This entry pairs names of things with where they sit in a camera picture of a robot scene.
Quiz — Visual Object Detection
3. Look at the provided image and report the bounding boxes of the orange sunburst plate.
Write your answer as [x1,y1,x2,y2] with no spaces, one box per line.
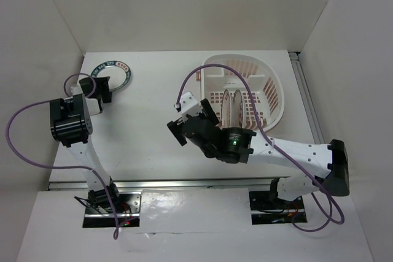
[221,89,233,128]

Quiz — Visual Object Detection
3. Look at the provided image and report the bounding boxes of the green rimmed white plate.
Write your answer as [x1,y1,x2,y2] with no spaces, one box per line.
[90,60,133,92]

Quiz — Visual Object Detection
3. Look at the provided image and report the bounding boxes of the red green character plate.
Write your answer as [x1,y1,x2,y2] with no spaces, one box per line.
[232,90,244,128]

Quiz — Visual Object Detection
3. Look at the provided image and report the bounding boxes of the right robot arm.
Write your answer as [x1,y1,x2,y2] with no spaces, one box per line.
[167,93,350,208]

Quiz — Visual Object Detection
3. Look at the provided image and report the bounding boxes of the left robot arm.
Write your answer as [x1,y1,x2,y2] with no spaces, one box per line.
[50,74,121,213]

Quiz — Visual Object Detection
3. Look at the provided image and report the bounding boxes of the white pink dish rack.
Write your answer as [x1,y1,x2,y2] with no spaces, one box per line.
[196,53,284,132]

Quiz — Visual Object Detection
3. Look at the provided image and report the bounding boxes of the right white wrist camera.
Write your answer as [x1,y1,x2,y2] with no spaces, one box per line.
[174,91,202,122]

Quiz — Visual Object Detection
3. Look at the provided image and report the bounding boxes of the aluminium rail front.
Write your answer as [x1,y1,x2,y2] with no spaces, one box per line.
[47,175,295,191]

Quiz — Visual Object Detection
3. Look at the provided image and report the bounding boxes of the aluminium rail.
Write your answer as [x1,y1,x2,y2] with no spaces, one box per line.
[288,52,325,144]
[47,175,295,191]

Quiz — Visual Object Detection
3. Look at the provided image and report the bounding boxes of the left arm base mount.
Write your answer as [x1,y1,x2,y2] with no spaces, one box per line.
[82,191,142,229]

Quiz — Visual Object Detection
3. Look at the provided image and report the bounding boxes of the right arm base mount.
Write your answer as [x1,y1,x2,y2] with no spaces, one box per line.
[249,191,308,225]

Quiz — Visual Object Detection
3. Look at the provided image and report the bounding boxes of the aluminium rail right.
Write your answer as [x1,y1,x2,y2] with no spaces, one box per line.
[288,52,325,144]

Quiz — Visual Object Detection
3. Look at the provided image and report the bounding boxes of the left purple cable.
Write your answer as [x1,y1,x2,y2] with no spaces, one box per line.
[6,73,123,241]

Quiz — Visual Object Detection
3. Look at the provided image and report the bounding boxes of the purple cable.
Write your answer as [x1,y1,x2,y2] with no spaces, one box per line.
[6,73,123,241]
[176,64,345,233]

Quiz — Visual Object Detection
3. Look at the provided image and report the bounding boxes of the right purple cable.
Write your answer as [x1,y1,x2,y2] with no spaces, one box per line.
[176,64,345,233]

